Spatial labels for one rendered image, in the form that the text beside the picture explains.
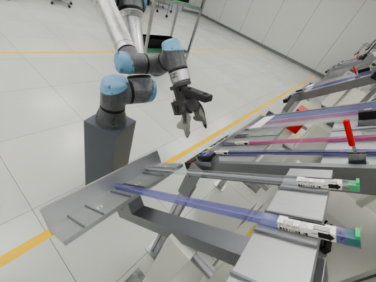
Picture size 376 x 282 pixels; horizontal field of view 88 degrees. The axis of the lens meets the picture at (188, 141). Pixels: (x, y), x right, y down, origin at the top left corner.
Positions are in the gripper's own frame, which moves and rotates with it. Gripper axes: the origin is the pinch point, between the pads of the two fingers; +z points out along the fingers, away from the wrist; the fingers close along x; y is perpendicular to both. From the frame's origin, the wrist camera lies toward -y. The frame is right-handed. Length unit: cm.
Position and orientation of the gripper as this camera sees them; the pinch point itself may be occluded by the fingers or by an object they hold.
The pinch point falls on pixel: (198, 131)
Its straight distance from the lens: 77.8
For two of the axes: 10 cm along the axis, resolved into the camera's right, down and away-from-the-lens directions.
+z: 2.6, 9.4, 2.1
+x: -6.2, 3.3, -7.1
